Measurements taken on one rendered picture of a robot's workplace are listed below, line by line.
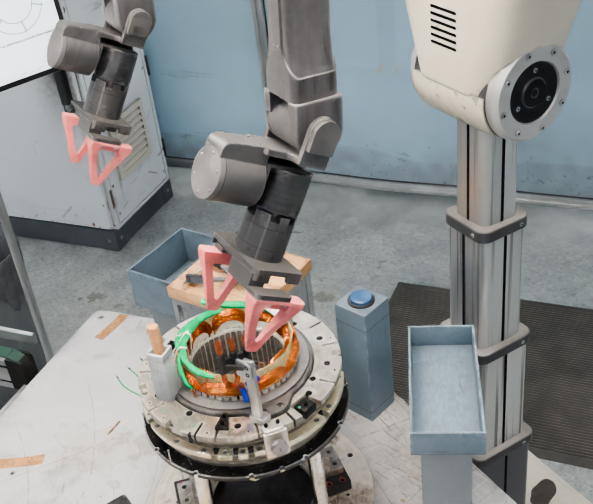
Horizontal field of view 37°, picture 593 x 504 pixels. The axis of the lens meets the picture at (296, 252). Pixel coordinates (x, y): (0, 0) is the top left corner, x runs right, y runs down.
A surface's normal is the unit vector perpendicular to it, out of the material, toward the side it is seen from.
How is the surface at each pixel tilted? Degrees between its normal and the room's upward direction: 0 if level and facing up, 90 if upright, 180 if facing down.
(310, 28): 87
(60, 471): 0
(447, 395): 0
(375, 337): 90
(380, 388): 90
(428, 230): 0
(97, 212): 90
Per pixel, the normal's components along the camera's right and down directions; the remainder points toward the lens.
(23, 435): -0.11, -0.83
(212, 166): -0.79, -0.10
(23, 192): -0.37, 0.54
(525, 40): 0.52, 0.68
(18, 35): 0.63, 0.25
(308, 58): 0.45, 0.28
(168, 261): 0.84, 0.22
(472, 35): -0.85, 0.36
